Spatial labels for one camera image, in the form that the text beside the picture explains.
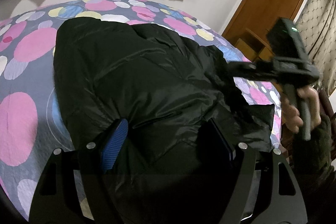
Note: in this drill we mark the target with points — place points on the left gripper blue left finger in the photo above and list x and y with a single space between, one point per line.
114 144

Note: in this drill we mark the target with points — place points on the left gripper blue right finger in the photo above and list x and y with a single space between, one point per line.
224 140

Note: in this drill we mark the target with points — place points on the black puffer jacket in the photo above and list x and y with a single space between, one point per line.
169 169

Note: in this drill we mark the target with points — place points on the right forearm dark sleeve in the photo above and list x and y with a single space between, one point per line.
311 159

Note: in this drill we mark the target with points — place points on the right hand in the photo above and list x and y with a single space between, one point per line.
293 115

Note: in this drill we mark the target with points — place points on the wooden bedside shelf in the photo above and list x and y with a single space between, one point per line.
253 47

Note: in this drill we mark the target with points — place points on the beige patterned curtain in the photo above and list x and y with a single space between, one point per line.
316 25

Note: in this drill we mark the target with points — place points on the brown wooden door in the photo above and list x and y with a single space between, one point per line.
259 16

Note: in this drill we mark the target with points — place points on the polka dot bed quilt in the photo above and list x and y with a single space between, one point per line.
31 125

